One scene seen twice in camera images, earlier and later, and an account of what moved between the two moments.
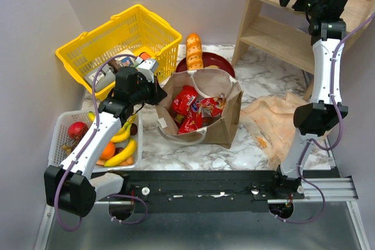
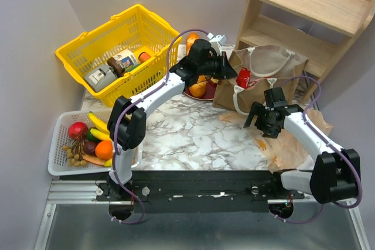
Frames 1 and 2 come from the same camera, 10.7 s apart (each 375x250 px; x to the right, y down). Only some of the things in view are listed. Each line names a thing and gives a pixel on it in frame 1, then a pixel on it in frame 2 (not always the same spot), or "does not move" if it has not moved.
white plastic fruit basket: (58, 135) does not move
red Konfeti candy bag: (201, 112) to (243, 79)
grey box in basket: (101, 78) does not move
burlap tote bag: (200, 104) to (269, 66)
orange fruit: (108, 151) does not move
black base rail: (204, 191) does not move
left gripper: (155, 92) to (223, 67)
